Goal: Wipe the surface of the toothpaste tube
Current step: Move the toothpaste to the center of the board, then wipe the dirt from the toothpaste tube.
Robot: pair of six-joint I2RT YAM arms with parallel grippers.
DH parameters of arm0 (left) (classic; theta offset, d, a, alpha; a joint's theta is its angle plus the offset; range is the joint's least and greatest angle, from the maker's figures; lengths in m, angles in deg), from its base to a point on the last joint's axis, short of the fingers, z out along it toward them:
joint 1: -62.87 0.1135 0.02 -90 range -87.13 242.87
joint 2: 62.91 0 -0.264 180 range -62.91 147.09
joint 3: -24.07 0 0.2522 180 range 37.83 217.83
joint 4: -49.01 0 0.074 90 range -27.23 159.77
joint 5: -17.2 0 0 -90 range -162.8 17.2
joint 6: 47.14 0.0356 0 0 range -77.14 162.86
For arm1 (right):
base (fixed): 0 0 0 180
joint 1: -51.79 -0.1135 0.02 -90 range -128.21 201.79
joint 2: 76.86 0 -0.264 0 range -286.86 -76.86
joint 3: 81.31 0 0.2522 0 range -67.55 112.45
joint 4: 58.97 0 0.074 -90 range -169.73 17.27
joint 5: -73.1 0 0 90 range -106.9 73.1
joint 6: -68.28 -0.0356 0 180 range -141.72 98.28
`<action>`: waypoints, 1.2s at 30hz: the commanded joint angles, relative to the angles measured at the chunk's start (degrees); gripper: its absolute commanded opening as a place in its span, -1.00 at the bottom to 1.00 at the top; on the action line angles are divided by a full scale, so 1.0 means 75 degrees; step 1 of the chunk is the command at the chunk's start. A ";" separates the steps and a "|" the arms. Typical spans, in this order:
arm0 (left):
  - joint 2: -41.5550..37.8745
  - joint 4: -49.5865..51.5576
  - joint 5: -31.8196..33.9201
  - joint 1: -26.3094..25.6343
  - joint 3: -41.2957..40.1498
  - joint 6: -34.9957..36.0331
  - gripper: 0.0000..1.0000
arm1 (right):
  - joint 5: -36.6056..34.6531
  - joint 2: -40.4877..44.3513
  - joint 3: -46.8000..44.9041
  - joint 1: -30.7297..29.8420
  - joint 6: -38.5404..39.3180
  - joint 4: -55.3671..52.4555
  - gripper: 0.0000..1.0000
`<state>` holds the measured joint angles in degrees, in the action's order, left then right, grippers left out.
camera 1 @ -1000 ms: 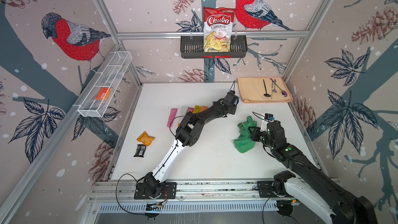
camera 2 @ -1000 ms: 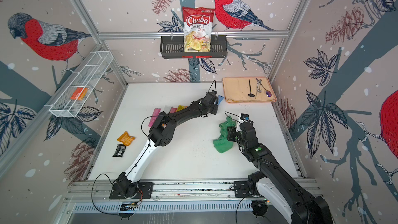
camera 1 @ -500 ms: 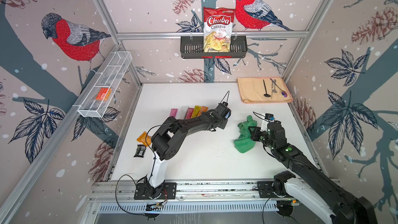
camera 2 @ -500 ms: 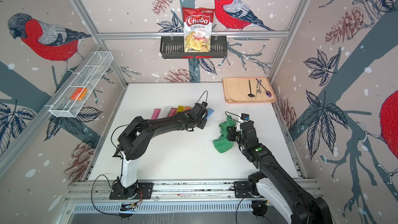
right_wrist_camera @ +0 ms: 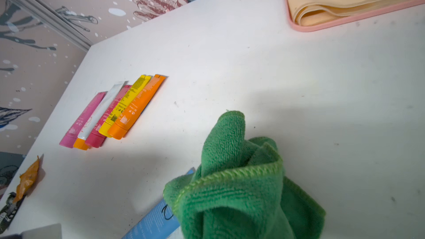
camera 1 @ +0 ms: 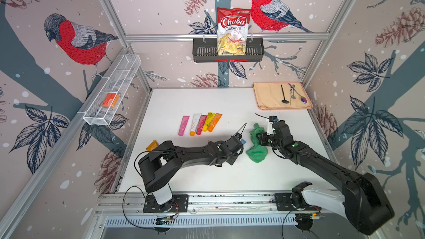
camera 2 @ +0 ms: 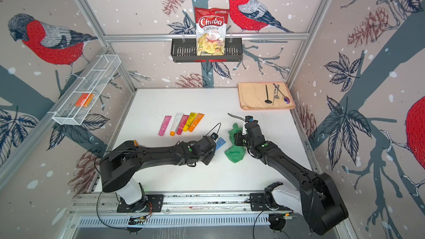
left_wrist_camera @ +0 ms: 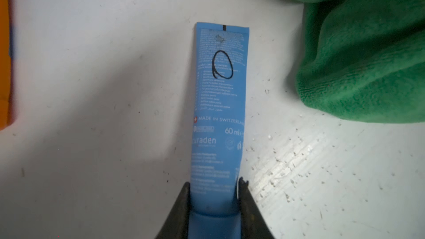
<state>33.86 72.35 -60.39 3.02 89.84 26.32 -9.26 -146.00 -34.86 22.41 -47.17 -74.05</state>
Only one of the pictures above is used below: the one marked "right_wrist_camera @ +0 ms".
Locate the orange toothpaste tube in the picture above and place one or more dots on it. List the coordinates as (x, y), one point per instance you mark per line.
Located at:
(133, 111)

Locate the yellow toothpaste tube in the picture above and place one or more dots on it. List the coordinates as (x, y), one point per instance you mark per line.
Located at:
(125, 97)

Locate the green cleaning cloth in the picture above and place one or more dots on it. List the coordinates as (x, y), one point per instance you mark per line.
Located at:
(240, 191)

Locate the red pink toothpaste tube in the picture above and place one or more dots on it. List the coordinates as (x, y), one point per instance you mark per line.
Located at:
(95, 138)

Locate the blue toothpaste tube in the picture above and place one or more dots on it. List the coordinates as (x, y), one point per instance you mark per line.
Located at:
(159, 223)

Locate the white toothpaste tube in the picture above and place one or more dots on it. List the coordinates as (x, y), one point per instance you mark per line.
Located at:
(97, 114)

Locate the magenta toothpaste tube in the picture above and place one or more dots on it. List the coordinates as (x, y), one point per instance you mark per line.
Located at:
(71, 136)

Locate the pink tray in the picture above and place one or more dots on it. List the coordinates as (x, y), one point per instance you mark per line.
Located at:
(348, 16)

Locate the orange snack packet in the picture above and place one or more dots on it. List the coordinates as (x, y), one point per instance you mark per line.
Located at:
(27, 180)

